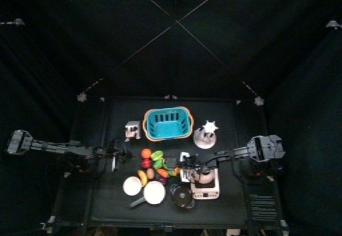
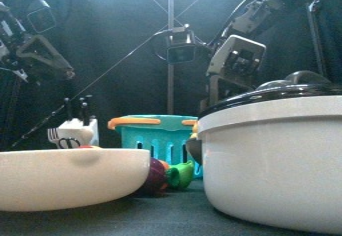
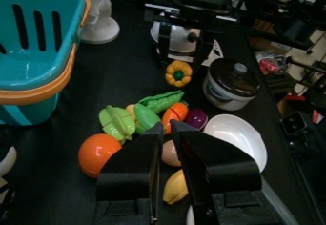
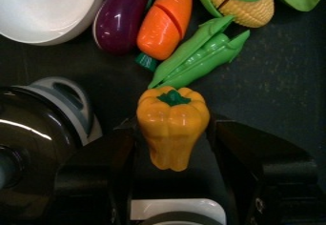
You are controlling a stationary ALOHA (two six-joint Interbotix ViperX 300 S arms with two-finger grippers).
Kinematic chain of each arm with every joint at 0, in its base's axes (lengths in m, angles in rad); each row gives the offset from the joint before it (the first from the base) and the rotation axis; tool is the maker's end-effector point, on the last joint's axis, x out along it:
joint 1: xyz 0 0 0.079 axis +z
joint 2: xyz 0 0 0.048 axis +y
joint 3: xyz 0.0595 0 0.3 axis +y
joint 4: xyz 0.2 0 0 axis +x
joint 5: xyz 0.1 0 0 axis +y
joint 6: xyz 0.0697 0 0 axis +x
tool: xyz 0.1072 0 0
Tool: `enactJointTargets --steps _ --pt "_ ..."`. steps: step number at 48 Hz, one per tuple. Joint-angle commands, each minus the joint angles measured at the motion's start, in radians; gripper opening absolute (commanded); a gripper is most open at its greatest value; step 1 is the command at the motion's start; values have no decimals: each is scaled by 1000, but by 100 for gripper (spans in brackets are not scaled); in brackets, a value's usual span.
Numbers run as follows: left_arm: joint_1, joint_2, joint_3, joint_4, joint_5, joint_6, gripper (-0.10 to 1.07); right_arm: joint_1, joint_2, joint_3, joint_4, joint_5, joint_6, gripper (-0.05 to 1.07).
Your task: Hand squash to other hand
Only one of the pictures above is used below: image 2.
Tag black pot lid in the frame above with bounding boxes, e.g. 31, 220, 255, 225
197, 69, 342, 118

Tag dark grey round utensil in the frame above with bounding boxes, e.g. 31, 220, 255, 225
184, 137, 204, 166

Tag grey toy fork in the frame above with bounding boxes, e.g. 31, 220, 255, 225
47, 127, 63, 149

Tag white toy pot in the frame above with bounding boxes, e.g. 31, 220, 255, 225
196, 94, 342, 236

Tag black toy scissors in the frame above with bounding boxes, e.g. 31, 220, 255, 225
57, 137, 83, 149

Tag green toy vegetable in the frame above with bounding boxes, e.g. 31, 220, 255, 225
164, 160, 196, 191

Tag purple toy eggplant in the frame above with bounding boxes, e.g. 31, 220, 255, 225
132, 157, 168, 197

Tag white shallow bowl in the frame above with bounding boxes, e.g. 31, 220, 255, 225
0, 147, 152, 213

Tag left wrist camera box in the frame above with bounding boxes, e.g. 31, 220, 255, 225
25, 0, 59, 34

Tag metal frame pole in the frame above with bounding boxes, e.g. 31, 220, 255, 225
167, 0, 176, 116

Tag black overhead camera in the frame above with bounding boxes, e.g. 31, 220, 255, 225
164, 42, 197, 65

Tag teal basket with orange handles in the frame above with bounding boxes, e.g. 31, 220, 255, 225
107, 114, 204, 180

